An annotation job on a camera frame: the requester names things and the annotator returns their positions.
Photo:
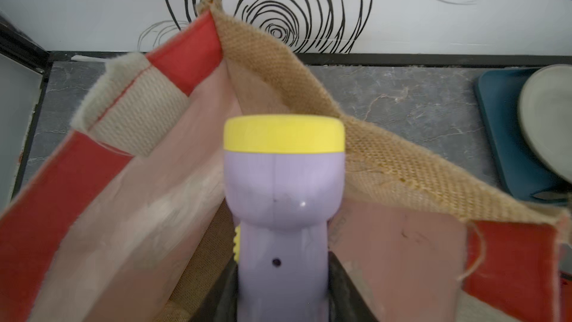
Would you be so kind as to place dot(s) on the purple flashlight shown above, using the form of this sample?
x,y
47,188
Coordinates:
x,y
284,178

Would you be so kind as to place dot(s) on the red jute tote bag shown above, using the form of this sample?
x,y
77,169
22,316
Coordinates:
x,y
128,221

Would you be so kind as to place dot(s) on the grey round plate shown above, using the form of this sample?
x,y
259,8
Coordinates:
x,y
544,113

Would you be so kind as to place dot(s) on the teal tray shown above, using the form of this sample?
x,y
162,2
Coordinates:
x,y
522,174

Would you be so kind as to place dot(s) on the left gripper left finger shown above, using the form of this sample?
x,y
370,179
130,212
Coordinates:
x,y
220,304

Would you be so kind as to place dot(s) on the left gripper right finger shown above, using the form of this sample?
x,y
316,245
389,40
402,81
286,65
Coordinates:
x,y
345,301

